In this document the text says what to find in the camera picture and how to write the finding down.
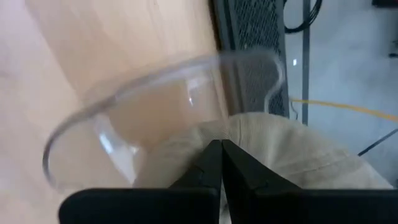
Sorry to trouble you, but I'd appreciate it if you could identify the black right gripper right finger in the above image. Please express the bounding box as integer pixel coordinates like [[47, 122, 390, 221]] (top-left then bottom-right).
[[222, 139, 398, 224]]

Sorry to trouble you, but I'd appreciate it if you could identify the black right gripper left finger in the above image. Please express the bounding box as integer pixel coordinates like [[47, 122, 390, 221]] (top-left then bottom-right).
[[58, 139, 224, 224]]

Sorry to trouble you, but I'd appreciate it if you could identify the beige baseball cap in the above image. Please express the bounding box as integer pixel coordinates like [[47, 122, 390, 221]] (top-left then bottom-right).
[[133, 111, 394, 224]]

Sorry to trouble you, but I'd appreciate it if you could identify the clear plastic bin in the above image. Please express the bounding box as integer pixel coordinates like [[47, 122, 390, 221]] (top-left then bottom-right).
[[42, 51, 287, 190]]

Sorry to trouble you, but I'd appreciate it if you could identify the black mesh computer case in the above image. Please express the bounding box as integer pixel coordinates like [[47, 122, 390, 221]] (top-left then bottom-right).
[[217, 0, 292, 119]]

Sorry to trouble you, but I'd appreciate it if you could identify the yellow hanging cable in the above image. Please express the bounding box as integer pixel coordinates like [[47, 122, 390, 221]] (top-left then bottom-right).
[[290, 98, 398, 123]]

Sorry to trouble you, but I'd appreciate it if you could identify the black coiled floor cable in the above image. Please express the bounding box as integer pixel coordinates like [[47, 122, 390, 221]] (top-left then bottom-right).
[[283, 0, 324, 34]]

